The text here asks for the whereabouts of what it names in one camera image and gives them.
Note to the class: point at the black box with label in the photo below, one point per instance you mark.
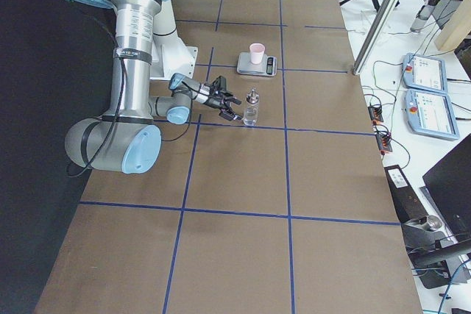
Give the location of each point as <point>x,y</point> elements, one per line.
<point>406,202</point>

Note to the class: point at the blue teach pendant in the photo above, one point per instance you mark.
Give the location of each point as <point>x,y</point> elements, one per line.
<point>431,114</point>
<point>424,73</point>

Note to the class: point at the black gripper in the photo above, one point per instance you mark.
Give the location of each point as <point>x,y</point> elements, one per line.
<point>213,101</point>

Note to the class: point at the white pedestal column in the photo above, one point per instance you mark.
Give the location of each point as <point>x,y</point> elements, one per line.
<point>169,53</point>

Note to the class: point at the aluminium frame post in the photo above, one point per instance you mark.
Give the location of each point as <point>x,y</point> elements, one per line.
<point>373,34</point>

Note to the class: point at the upper blue teach pendant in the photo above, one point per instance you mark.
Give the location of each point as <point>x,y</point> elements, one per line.
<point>424,73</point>

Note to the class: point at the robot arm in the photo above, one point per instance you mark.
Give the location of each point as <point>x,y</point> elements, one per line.
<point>125,138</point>

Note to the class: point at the clear glass sauce bottle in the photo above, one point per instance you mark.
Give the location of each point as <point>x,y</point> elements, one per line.
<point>251,110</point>

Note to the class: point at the pink plastic cup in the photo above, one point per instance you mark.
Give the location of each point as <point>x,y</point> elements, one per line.
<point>256,53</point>

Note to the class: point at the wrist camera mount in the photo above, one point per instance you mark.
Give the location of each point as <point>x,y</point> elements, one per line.
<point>219,84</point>

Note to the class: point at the digital kitchen scale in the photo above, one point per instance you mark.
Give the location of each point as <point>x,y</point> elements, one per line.
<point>267,67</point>

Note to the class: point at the black power strip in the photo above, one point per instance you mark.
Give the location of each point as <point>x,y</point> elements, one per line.
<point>382,134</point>

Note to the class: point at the lower blue teach pendant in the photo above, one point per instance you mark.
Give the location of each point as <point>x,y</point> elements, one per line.
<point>431,114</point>

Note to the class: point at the black monitor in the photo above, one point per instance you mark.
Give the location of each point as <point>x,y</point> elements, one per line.
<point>448,184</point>

